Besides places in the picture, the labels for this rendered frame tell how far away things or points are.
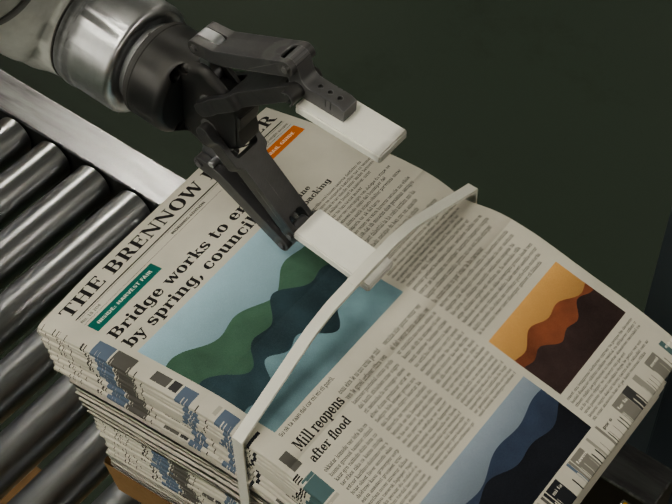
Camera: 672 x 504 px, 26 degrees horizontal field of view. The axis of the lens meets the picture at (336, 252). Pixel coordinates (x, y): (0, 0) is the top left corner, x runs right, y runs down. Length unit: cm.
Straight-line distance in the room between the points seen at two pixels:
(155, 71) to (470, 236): 28
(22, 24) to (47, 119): 71
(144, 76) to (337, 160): 22
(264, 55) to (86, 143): 80
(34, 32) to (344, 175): 27
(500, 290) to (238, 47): 28
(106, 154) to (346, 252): 71
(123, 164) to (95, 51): 66
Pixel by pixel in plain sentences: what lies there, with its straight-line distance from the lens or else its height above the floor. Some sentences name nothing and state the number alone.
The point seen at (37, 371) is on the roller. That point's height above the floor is 79.
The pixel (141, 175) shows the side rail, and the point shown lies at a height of 80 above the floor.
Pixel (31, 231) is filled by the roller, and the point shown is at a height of 80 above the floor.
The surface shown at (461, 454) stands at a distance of 104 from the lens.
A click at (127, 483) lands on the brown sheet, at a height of 95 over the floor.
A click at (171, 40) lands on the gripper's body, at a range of 105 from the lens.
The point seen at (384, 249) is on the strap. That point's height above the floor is 122.
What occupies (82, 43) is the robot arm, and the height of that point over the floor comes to 133.
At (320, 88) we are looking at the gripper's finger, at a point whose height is 137.
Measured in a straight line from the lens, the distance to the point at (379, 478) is 102.
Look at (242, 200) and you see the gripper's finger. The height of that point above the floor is 122.
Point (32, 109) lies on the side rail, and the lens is 180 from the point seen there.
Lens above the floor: 203
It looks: 50 degrees down
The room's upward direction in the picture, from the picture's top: straight up
